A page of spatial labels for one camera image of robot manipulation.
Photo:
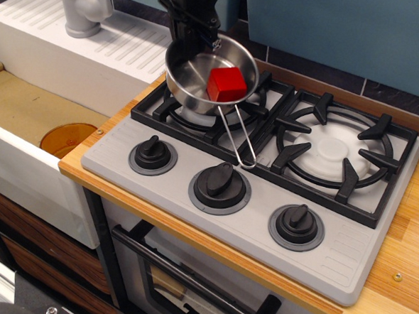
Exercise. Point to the black middle stove knob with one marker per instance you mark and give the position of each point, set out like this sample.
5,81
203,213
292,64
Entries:
219,190

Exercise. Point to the orange translucent plate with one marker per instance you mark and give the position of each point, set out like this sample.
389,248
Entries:
62,139

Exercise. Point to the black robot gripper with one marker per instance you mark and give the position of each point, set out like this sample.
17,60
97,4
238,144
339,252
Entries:
195,22

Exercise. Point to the white toy sink unit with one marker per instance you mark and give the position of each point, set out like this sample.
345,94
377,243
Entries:
48,79

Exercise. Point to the red wooden cube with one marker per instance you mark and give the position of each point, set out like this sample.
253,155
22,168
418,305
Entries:
226,84

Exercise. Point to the wood grain drawer fronts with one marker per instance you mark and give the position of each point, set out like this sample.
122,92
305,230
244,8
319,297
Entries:
56,262

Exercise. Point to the black stove knob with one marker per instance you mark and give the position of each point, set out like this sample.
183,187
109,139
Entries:
219,190
153,157
296,228

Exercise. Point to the grey toy stove top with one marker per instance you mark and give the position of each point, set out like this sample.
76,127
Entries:
337,268

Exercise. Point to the black right stove knob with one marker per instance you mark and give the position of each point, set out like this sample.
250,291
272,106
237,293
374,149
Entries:
296,228

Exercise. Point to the black right burner grate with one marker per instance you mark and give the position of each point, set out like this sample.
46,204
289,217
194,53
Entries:
348,163

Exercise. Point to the black burner grate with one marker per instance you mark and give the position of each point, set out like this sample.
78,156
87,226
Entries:
348,163
163,113

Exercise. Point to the black left stove knob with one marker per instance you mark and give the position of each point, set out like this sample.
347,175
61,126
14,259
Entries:
153,157

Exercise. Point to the oven door with black handle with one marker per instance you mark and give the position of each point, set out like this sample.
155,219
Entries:
164,275

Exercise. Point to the black left burner grate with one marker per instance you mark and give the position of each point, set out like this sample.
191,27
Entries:
163,113

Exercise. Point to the grey toy faucet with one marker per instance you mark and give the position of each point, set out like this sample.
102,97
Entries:
84,17

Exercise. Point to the small stainless steel pan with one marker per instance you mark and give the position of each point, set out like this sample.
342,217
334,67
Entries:
187,81

